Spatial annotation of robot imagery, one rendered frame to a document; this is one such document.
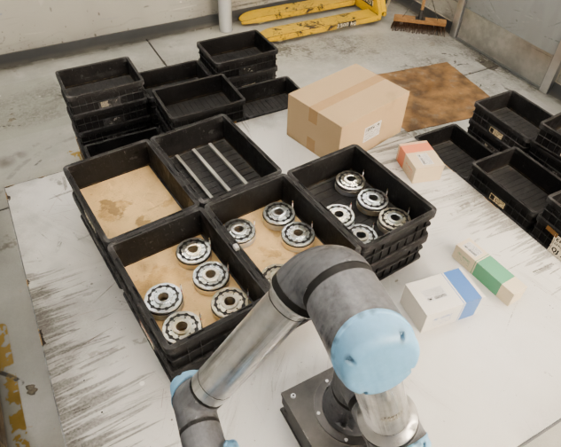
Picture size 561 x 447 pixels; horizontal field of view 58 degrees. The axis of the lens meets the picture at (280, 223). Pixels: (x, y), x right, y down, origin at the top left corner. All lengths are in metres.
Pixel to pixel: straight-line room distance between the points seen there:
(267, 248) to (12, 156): 2.31
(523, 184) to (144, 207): 1.84
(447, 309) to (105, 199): 1.13
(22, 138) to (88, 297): 2.15
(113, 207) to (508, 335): 1.29
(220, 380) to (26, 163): 2.72
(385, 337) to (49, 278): 1.30
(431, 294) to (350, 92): 0.94
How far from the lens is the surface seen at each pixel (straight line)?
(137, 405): 1.46
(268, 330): 0.84
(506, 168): 2.83
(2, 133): 3.80
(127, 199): 1.76
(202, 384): 0.95
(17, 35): 4.50
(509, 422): 1.54
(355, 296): 0.70
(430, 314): 1.53
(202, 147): 1.94
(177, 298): 1.42
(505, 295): 1.73
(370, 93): 2.15
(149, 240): 1.52
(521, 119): 3.25
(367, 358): 0.68
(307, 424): 1.29
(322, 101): 2.07
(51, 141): 3.60
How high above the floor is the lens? 1.99
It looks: 45 degrees down
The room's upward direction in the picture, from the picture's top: 2 degrees clockwise
